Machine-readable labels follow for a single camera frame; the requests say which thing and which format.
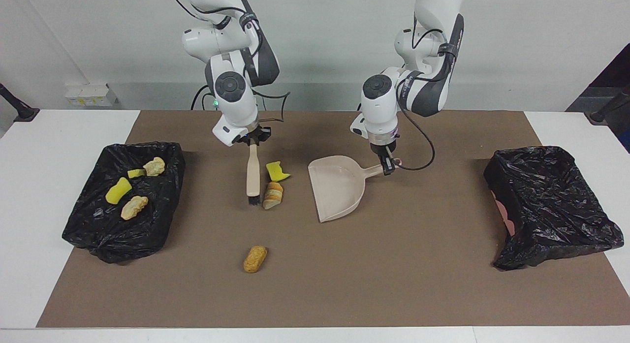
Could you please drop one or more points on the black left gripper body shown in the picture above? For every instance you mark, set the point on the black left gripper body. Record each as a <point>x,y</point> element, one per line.
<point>384,147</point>

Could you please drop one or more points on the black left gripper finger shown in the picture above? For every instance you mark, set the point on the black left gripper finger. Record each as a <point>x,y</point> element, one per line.
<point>388,165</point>

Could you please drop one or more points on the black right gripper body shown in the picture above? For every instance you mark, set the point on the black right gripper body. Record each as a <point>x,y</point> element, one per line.
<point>256,135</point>

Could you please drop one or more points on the beige hand brush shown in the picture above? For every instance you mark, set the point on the beige hand brush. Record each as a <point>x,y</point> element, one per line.
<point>253,175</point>

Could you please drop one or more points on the beige plastic dustpan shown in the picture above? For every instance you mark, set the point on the beige plastic dustpan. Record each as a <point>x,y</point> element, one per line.
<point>339,190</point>

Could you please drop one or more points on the toy croissant piece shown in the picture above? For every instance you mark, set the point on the toy croissant piece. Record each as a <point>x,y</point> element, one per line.
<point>134,207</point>
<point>273,196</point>
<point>154,166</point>

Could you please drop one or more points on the toy peanut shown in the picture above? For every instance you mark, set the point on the toy peanut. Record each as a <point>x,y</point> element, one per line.
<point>255,259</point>

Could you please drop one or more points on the green and yellow sponge piece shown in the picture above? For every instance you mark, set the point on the green and yellow sponge piece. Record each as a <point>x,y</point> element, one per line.
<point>136,173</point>

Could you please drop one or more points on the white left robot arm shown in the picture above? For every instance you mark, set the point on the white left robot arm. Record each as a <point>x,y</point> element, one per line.
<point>379,107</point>

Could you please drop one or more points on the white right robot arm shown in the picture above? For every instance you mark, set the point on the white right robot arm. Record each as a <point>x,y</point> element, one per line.
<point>236,111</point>

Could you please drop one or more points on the pink plastic bin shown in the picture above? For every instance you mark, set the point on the pink plastic bin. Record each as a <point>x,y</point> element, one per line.
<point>507,220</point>

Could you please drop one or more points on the black trash bag liner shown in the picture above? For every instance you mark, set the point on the black trash bag liner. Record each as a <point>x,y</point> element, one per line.
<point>551,205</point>
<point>98,234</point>

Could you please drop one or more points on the brown paper table mat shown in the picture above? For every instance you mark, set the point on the brown paper table mat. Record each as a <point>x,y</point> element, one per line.
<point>418,284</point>

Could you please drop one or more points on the black stand leg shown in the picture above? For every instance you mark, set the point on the black stand leg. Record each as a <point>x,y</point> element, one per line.
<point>603,115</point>
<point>22,111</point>

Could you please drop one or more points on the white wall socket box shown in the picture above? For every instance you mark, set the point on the white wall socket box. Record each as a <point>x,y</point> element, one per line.
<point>91,96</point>

